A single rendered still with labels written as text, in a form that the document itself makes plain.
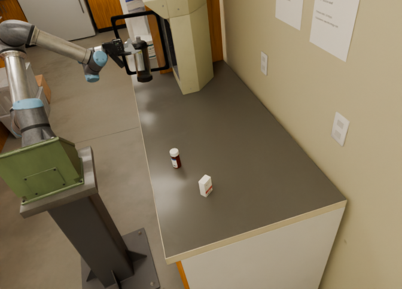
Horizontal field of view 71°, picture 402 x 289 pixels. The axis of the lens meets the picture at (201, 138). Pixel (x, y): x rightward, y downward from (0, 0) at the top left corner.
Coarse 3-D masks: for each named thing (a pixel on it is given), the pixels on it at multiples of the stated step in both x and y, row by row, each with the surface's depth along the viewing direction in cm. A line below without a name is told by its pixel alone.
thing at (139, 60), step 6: (144, 48) 165; (138, 54) 166; (144, 54) 167; (138, 60) 169; (144, 60) 169; (138, 66) 171; (144, 66) 171; (138, 72) 174; (144, 72) 173; (150, 72) 177
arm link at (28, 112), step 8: (16, 104) 119; (24, 104) 119; (32, 104) 121; (40, 104) 124; (16, 112) 120; (24, 112) 119; (32, 112) 120; (40, 112) 122; (16, 120) 122; (24, 120) 119; (32, 120) 119; (40, 120) 121
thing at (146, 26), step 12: (120, 24) 177; (132, 24) 178; (144, 24) 179; (156, 24) 180; (120, 36) 182; (132, 36) 183; (144, 36) 184; (156, 36) 184; (156, 48) 189; (132, 60) 193; (156, 60) 195
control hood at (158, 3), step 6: (144, 0) 145; (150, 0) 143; (156, 0) 143; (162, 0) 144; (150, 6) 144; (156, 6) 144; (162, 6) 145; (156, 12) 146; (162, 12) 147; (168, 18) 150
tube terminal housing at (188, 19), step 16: (176, 0) 145; (192, 0) 151; (176, 16) 150; (192, 16) 154; (176, 32) 155; (192, 32) 158; (208, 32) 173; (176, 48) 160; (192, 48) 163; (208, 48) 178; (192, 64) 169; (208, 64) 183; (176, 80) 193; (192, 80) 175; (208, 80) 188
